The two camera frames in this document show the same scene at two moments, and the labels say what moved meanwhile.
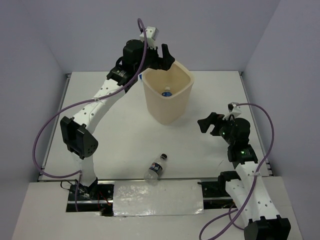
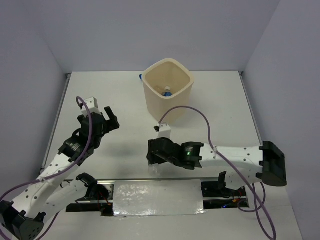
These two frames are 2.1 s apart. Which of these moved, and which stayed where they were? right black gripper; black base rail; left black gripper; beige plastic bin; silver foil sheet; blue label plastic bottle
Moved: right black gripper; left black gripper
Stayed: blue label plastic bottle; black base rail; silver foil sheet; beige plastic bin
